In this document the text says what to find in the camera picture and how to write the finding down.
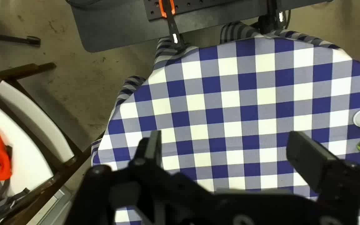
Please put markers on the white seat wooden chair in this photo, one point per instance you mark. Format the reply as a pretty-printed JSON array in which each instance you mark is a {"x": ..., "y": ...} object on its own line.
[{"x": 30, "y": 137}]

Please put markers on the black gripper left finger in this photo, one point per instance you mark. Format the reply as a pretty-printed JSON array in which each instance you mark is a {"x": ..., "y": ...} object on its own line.
[{"x": 153, "y": 147}]

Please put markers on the black perforated mounting board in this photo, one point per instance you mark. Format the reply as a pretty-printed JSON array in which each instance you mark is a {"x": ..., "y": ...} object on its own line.
[{"x": 213, "y": 7}]

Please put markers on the grey robot base platform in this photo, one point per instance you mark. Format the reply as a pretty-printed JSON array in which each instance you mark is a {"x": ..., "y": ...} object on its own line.
[{"x": 113, "y": 28}]

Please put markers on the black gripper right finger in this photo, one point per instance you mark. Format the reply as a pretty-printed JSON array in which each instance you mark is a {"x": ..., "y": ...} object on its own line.
[{"x": 309, "y": 156}]

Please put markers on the black floor rod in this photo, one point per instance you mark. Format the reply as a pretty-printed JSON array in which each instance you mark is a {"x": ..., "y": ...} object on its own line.
[{"x": 9, "y": 37}]

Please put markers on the blue white checkered tablecloth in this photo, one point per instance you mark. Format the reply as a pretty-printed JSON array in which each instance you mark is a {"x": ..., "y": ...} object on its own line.
[{"x": 238, "y": 103}]

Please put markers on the orange black bar clamp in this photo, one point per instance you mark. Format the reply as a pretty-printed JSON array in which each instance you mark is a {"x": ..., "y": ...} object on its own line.
[{"x": 170, "y": 20}]

